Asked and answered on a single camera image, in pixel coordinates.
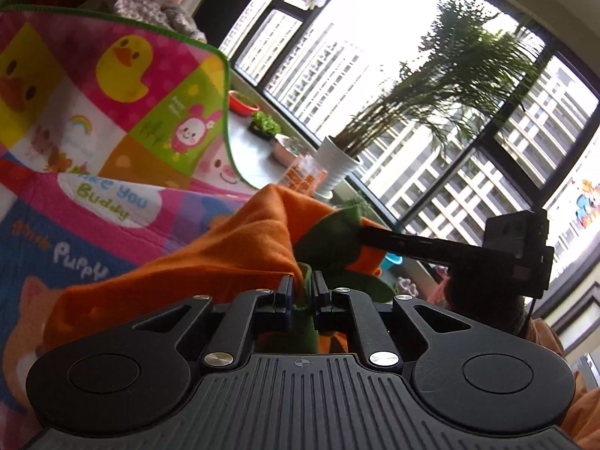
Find pink floral cloth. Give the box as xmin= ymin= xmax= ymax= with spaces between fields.
xmin=77 ymin=0 xmax=207 ymax=43

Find black window frame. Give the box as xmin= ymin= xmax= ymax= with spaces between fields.
xmin=218 ymin=0 xmax=600 ymax=291

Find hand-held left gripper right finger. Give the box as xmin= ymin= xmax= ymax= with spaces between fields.
xmin=312 ymin=271 xmax=472 ymax=377

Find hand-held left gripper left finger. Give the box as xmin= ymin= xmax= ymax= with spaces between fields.
xmin=132 ymin=274 xmax=297 ymax=377

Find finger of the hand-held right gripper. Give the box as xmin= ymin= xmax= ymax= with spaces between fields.
xmin=357 ymin=226 xmax=488 ymax=266

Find potted palm in white pot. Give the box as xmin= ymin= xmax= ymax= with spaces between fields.
xmin=316 ymin=0 xmax=558 ymax=200

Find black tray with green plants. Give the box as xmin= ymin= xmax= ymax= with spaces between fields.
xmin=248 ymin=111 xmax=282 ymax=140

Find pale pink plant pot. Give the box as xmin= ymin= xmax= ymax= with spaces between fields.
xmin=271 ymin=133 xmax=308 ymax=166

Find person's right hand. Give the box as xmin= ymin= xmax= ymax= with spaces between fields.
xmin=443 ymin=276 xmax=533 ymax=339

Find red basin with grass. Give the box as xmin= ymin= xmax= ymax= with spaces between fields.
xmin=228 ymin=90 xmax=261 ymax=116

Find orange garment with green lining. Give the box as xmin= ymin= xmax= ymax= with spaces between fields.
xmin=43 ymin=183 xmax=399 ymax=354

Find orange printed box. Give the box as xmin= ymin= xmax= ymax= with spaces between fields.
xmin=277 ymin=154 xmax=327 ymax=198

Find cartoon window sticker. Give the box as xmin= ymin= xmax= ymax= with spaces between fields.
xmin=574 ymin=179 xmax=600 ymax=230

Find colourful cartoon play mat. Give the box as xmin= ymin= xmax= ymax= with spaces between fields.
xmin=0 ymin=4 xmax=291 ymax=437

